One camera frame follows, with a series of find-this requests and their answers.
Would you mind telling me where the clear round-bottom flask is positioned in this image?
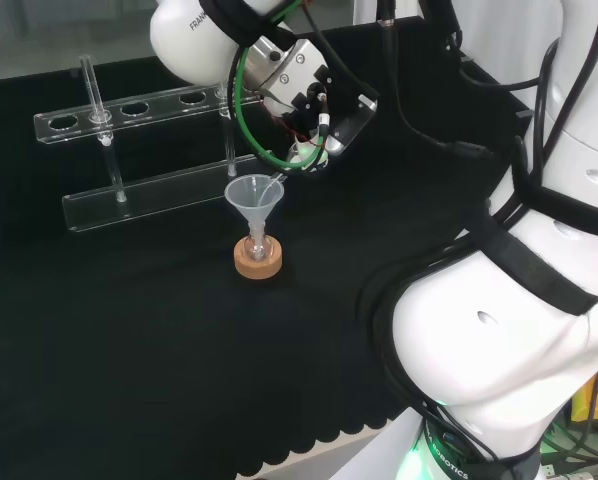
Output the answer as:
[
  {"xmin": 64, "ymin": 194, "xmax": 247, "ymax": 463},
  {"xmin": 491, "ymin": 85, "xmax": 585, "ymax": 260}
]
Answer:
[{"xmin": 243, "ymin": 227, "xmax": 271, "ymax": 265}]

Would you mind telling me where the translucent plastic funnel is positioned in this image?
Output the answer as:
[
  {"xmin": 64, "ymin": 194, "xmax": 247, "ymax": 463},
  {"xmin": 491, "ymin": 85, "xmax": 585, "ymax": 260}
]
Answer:
[{"xmin": 223, "ymin": 173, "xmax": 286, "ymax": 246}]

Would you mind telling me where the clear acrylic funnel stand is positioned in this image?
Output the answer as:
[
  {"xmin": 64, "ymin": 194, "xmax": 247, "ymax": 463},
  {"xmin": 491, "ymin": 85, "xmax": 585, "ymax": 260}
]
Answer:
[{"xmin": 32, "ymin": 53, "xmax": 280, "ymax": 234}]

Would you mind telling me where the black cloth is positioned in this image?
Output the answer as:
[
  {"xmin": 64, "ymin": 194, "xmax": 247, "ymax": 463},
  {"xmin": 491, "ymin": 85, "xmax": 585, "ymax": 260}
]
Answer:
[{"xmin": 0, "ymin": 14, "xmax": 536, "ymax": 480}]

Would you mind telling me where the yellow stop button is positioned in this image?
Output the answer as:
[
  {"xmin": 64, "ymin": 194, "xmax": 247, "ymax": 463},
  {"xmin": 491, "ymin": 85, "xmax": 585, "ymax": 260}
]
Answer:
[{"xmin": 571, "ymin": 352, "xmax": 598, "ymax": 434}]

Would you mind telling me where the cork ring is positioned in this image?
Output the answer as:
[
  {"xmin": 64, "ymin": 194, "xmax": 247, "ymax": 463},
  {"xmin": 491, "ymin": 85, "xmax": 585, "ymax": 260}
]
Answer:
[{"xmin": 233, "ymin": 234, "xmax": 284, "ymax": 282}]

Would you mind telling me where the green cable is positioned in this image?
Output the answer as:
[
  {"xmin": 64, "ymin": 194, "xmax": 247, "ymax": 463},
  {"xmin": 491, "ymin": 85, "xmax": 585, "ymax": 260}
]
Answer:
[{"xmin": 230, "ymin": 0, "xmax": 330, "ymax": 174}]

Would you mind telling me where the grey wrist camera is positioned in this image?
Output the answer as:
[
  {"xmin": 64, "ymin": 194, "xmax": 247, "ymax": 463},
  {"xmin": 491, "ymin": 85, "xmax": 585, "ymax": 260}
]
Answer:
[{"xmin": 323, "ymin": 92, "xmax": 380, "ymax": 157}]

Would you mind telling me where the thick black cable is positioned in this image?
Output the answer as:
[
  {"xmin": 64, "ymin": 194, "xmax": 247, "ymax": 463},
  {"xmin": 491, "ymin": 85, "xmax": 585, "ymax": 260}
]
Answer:
[{"xmin": 376, "ymin": 0, "xmax": 498, "ymax": 161}]

